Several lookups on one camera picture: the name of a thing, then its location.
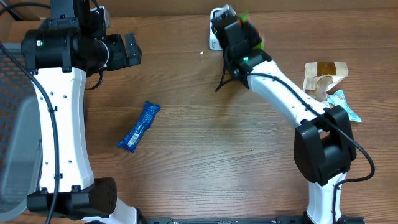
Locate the green snack bag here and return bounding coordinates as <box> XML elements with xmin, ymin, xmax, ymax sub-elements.
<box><xmin>239</xmin><ymin>13</ymin><xmax>264</xmax><ymax>50</ymax></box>

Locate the blue snack bar wrapper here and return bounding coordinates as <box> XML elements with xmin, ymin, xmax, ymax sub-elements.
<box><xmin>117</xmin><ymin>101</ymin><xmax>161</xmax><ymax>152</ymax></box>

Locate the beige snack bag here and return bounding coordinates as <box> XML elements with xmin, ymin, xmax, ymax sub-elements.
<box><xmin>303</xmin><ymin>62</ymin><xmax>348</xmax><ymax>102</ymax></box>

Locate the teal snack packet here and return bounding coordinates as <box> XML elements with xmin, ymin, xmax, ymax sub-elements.
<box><xmin>327</xmin><ymin>90</ymin><xmax>362</xmax><ymax>123</ymax></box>

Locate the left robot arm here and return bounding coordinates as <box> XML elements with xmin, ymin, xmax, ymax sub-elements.
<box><xmin>21</xmin><ymin>1</ymin><xmax>142</xmax><ymax>224</ymax></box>

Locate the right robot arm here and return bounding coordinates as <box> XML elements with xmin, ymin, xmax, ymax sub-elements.
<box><xmin>210</xmin><ymin>11</ymin><xmax>356</xmax><ymax>223</ymax></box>

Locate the white barcode scanner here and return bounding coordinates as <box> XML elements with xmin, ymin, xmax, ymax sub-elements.
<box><xmin>209</xmin><ymin>21</ymin><xmax>222</xmax><ymax>51</ymax></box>

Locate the grey plastic shopping basket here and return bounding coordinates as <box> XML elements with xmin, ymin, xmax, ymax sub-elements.
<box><xmin>1</xmin><ymin>53</ymin><xmax>42</xmax><ymax>222</ymax></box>

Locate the cardboard box wall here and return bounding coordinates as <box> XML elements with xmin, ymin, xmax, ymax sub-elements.
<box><xmin>0</xmin><ymin>0</ymin><xmax>398</xmax><ymax>22</ymax></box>

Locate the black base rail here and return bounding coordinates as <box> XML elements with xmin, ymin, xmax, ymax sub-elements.
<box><xmin>139</xmin><ymin>216</ymin><xmax>364</xmax><ymax>224</ymax></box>

